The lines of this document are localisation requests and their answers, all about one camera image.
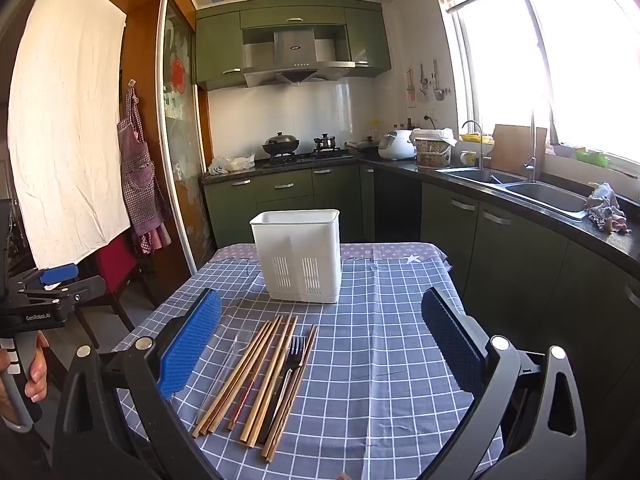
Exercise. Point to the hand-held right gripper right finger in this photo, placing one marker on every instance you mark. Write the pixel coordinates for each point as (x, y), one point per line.
(452, 345)

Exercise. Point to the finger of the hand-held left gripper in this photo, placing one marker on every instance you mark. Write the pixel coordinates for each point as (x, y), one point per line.
(82, 291)
(59, 274)

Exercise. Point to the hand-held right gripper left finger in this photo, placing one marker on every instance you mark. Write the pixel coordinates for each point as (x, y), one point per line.
(190, 345)

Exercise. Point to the clear plastic utensil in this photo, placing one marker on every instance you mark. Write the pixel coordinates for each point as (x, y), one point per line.
(234, 355)

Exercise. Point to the row of wooden chopsticks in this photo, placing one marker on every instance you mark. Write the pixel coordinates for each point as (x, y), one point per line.
(265, 360)

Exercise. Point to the white plastic utensil holder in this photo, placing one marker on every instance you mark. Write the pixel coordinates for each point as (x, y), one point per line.
(295, 240)

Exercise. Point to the person's left hand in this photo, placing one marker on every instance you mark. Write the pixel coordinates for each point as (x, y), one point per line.
(37, 375)

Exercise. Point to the red chair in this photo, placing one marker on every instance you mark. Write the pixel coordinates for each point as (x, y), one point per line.
(115, 260)

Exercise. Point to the blue checked tablecloth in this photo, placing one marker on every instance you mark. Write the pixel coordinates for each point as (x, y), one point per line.
(380, 340)

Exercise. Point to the green base cabinets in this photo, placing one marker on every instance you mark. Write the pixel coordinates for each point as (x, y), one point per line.
(525, 270)

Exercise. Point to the purple checkered apron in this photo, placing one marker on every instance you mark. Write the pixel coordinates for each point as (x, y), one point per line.
(137, 170)

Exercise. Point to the white hanging sheet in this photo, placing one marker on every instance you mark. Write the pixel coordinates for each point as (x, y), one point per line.
(65, 110)

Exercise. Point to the steel double sink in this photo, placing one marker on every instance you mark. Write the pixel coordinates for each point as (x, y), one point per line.
(545, 195)

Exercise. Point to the sliding glass door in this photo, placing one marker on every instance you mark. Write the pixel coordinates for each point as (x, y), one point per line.
(180, 135)

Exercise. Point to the white plastic bag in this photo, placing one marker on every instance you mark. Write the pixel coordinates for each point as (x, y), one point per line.
(232, 163)

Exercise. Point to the white mug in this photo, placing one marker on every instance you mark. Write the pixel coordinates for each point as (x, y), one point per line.
(468, 158)

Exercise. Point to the patterned bucket with white bag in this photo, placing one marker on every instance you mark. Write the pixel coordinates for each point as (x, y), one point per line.
(434, 150)

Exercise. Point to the tall steel faucet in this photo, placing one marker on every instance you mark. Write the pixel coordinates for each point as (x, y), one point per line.
(531, 160)

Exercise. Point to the curved steel faucet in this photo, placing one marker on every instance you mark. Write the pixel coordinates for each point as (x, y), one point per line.
(480, 145)

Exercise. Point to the wooden cutting board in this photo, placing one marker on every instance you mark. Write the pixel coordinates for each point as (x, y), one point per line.
(510, 150)

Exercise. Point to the crumpled grey rag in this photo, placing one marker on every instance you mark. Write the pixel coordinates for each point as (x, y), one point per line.
(606, 207)

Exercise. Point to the white rice cooker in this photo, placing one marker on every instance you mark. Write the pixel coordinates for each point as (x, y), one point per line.
(396, 146)

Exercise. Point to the black gas stove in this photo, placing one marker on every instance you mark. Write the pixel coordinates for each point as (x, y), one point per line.
(305, 156)

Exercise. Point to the black wok with lid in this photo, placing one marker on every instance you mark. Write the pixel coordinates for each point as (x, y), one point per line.
(281, 142)

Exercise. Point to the green bowl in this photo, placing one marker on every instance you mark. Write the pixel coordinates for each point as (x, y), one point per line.
(592, 157)

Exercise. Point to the hanging metal ladle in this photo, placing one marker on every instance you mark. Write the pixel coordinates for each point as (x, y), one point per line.
(423, 85)
(438, 91)

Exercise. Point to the hanging kitchen brush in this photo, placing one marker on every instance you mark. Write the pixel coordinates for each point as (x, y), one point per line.
(411, 90)

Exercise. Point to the window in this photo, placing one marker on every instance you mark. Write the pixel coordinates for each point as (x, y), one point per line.
(575, 70)

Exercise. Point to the steel range hood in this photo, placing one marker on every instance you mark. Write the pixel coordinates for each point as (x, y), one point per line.
(295, 55)

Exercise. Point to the green wall cabinets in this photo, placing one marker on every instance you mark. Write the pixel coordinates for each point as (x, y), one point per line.
(220, 45)

